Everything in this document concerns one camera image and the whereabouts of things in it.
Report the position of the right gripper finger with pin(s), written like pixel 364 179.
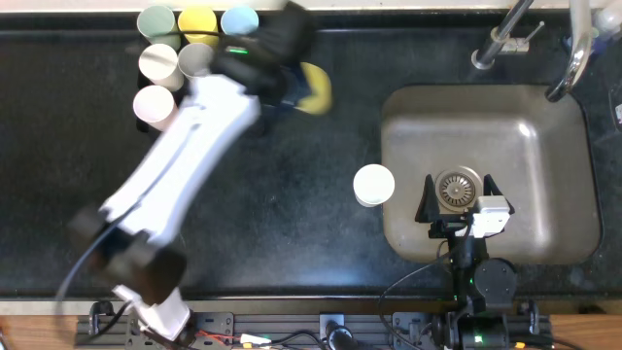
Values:
pixel 493 187
pixel 427 204

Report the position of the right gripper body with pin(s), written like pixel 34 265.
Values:
pixel 447 229

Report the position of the yellow cup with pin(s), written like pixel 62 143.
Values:
pixel 318 90
pixel 196 20

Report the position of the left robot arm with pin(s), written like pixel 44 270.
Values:
pixel 189 150

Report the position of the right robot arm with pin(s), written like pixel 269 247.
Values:
pixel 494 282

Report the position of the steel sink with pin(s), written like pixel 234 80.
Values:
pixel 534 170

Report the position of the white cup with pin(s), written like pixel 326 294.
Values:
pixel 374 185

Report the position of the steel tap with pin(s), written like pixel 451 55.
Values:
pixel 491 46

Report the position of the blue soap bottle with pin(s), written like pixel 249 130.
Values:
pixel 610 19

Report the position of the blue cup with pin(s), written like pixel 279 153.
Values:
pixel 239 20

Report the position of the grey cup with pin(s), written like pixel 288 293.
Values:
pixel 194 59

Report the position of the pink cup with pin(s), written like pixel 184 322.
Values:
pixel 154 104

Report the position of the black tray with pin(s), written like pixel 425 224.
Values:
pixel 141 124

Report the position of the cream cup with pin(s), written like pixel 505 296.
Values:
pixel 158 64

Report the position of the green cup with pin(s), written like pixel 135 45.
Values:
pixel 156 22

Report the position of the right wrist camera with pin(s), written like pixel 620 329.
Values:
pixel 491 216

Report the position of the mounting rail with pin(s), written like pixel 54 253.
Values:
pixel 282 323

